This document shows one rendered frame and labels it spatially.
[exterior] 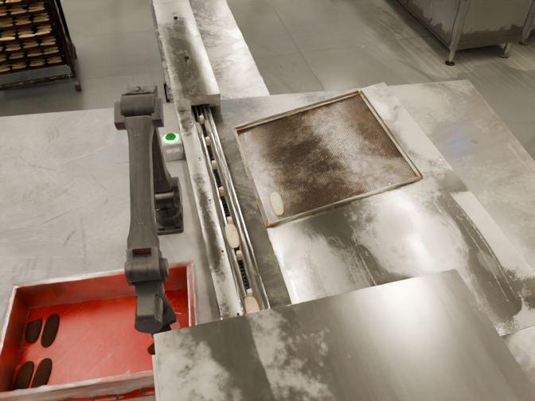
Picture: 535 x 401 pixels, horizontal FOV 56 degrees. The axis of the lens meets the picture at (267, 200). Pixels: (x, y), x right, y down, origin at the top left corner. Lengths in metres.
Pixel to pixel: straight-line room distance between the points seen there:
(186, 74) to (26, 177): 0.74
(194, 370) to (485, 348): 0.44
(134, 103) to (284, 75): 2.81
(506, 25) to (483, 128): 2.26
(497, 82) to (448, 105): 1.99
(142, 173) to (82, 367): 0.53
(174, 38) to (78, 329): 1.45
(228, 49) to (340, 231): 1.34
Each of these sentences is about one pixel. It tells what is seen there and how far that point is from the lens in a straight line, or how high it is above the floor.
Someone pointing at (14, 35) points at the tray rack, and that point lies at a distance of 3.89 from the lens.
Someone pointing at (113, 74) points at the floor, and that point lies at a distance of 4.14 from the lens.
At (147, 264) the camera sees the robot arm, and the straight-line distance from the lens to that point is 1.08.
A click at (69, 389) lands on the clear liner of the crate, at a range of 1.26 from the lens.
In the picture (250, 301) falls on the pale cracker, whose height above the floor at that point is 0.86.
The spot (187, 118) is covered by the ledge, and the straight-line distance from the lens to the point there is 2.00.
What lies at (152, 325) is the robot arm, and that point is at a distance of 1.11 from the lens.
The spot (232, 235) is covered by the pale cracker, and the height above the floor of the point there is 0.86.
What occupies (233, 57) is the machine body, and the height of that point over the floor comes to 0.82.
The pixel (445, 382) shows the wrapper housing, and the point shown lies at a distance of 0.81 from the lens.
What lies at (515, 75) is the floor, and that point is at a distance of 4.36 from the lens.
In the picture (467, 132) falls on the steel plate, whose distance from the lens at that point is 2.11.
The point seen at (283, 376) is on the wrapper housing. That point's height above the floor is 1.30.
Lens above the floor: 2.00
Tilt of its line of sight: 44 degrees down
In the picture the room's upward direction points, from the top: straight up
